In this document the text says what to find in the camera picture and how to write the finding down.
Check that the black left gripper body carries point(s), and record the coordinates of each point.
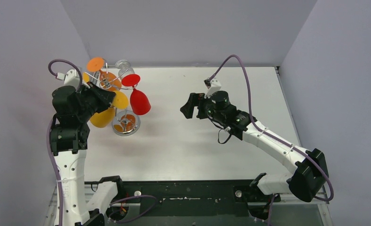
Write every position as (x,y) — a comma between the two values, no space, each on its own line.
(97,97)

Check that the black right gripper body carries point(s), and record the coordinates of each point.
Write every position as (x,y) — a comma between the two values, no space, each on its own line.
(212,113)

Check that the yellow wine glass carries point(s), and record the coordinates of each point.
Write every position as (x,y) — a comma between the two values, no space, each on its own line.
(85,77)
(101,120)

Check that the red wine glass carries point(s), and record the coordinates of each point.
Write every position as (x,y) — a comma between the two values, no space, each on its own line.
(139,102)

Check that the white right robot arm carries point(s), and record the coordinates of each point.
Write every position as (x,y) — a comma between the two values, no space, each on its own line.
(307,170)

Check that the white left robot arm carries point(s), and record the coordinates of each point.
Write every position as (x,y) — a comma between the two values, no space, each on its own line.
(67,146)

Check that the orange wine glass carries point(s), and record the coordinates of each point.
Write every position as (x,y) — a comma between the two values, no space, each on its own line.
(107,80)

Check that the chrome wine glass rack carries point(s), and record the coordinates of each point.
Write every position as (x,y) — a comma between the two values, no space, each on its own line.
(123,121)

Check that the clear wine glass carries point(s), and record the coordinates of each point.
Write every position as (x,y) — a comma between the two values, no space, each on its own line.
(124,68)

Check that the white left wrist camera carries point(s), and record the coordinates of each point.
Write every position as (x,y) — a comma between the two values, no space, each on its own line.
(70,78)

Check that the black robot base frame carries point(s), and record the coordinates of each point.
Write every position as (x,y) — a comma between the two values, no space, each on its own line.
(198,198)

